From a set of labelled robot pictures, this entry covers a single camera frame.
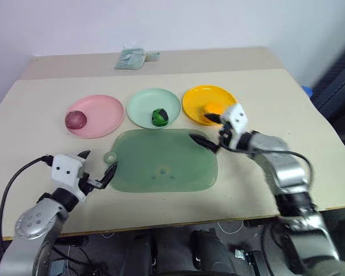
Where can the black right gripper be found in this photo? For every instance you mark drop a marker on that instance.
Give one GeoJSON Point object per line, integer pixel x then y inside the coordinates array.
{"type": "Point", "coordinates": [225, 135]}

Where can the light green plate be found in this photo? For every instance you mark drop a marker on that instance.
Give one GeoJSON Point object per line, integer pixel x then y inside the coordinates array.
{"type": "Point", "coordinates": [149, 100]}

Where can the yellow plate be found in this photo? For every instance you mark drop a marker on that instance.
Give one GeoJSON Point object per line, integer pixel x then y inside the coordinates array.
{"type": "Point", "coordinates": [201, 96]}

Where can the cream table cover mat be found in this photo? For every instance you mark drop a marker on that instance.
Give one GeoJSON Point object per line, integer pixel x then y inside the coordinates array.
{"type": "Point", "coordinates": [40, 129]}

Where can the purple round toy vegetable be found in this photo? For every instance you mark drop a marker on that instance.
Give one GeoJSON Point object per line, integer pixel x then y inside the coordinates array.
{"type": "Point", "coordinates": [76, 119]}

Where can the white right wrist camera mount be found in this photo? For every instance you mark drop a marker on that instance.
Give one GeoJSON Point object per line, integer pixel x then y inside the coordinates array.
{"type": "Point", "coordinates": [236, 116]}

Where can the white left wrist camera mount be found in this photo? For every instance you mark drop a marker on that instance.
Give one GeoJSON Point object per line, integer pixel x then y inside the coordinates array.
{"type": "Point", "coordinates": [65, 169]}

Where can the black chair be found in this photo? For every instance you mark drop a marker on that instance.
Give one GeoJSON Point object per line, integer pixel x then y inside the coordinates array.
{"type": "Point", "coordinates": [337, 86]}

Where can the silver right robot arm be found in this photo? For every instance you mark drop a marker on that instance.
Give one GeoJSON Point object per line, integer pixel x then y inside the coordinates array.
{"type": "Point", "coordinates": [290, 172]}

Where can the dark rounded shape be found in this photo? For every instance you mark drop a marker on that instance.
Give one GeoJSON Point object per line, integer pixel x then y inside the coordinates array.
{"type": "Point", "coordinates": [139, 253]}
{"type": "Point", "coordinates": [211, 253]}

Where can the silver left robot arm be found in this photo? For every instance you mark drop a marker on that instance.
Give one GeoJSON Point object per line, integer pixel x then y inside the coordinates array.
{"type": "Point", "coordinates": [34, 221]}

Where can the pink plate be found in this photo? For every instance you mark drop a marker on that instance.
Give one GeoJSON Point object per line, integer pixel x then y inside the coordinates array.
{"type": "Point", "coordinates": [103, 115]}

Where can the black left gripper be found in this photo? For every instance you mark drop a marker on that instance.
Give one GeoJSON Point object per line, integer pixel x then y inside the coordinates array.
{"type": "Point", "coordinates": [87, 182]}

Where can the green and black toy vegetable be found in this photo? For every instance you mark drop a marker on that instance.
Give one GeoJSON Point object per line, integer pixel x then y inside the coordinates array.
{"type": "Point", "coordinates": [160, 117]}

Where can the small metal bracket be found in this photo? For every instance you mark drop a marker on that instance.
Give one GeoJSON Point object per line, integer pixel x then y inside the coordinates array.
{"type": "Point", "coordinates": [240, 253]}

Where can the green silicone mat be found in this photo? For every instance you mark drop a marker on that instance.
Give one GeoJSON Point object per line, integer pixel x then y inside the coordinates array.
{"type": "Point", "coordinates": [161, 155]}

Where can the orange toy fruit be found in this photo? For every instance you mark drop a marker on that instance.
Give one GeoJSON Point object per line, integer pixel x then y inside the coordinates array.
{"type": "Point", "coordinates": [214, 107]}

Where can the blue object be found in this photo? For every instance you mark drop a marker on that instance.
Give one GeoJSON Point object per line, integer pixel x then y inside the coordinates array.
{"type": "Point", "coordinates": [308, 91]}

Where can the folded pale green cloth pack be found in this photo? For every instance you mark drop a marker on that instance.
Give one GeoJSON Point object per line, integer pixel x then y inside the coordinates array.
{"type": "Point", "coordinates": [129, 59]}

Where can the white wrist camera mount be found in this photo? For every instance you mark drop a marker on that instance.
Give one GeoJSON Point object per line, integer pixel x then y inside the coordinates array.
{"type": "Point", "coordinates": [236, 116]}
{"type": "Point", "coordinates": [65, 169]}

